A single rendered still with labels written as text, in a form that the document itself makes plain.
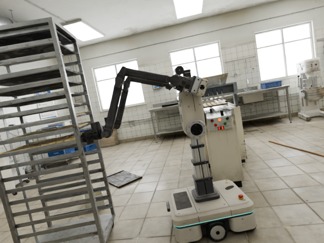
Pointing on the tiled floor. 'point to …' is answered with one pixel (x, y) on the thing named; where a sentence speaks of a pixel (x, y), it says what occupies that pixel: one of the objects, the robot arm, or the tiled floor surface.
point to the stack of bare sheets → (122, 179)
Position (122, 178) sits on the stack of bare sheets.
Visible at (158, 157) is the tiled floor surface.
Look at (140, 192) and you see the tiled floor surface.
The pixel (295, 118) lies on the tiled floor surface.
